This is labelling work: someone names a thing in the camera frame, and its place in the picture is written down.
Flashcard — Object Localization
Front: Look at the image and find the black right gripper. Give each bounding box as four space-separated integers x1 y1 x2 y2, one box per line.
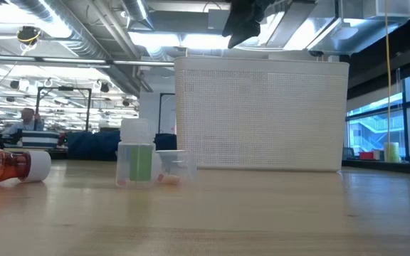
221 0 275 50

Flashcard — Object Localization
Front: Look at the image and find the clear vial with pills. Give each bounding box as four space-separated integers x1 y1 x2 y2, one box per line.
156 149 198 186

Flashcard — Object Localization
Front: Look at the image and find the white perforated plastic bin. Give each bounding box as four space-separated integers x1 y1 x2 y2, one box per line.
174 55 350 173

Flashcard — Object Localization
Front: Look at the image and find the blue white striped bin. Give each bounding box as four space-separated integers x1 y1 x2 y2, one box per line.
20 129 61 150

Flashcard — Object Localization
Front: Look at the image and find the yellow-green roll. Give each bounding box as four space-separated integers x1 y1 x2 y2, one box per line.
383 142 401 164

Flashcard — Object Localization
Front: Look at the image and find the black yellow ceiling reel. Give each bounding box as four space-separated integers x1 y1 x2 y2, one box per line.
16 26 42 46

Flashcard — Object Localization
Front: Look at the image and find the person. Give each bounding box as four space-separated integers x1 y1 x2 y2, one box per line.
1 107 46 135

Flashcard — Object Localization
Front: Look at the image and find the yellow hanging cord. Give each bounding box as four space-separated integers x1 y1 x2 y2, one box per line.
384 0 394 144

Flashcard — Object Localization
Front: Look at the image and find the black metal stand frame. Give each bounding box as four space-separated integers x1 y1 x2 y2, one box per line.
35 86 93 133

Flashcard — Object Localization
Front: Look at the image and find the black aluminium table frame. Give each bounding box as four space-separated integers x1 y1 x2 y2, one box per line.
342 159 410 176

